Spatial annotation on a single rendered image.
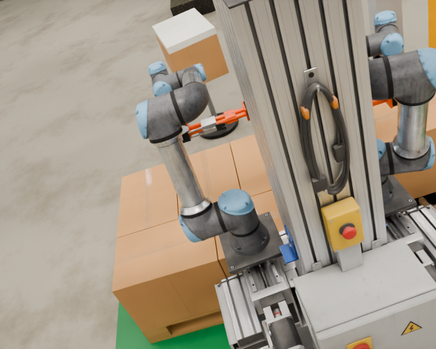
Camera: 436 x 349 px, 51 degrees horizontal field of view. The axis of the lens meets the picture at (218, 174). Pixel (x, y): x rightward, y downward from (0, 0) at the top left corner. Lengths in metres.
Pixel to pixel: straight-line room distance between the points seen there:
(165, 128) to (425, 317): 0.91
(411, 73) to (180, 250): 1.64
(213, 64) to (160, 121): 2.33
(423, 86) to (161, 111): 0.75
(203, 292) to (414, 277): 1.50
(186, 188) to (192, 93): 0.32
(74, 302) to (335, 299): 2.44
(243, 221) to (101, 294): 1.95
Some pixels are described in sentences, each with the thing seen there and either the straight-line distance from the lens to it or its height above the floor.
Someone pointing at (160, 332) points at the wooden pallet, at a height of 0.08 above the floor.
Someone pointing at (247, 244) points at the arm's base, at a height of 1.09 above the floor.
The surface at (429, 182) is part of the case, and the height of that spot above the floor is 0.63.
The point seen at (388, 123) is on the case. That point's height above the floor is 0.95.
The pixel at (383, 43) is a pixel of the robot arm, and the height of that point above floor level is 1.53.
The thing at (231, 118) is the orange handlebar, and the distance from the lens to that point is 2.08.
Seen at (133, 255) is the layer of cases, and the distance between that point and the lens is 2.67.
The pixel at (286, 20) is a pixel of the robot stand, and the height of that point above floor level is 1.97.
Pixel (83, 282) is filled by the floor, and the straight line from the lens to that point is 3.55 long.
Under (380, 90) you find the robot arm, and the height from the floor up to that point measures 1.61.
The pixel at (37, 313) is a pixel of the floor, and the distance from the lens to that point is 3.61.
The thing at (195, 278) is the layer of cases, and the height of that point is 0.45.
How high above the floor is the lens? 2.32
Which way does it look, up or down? 38 degrees down
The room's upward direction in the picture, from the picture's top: 22 degrees counter-clockwise
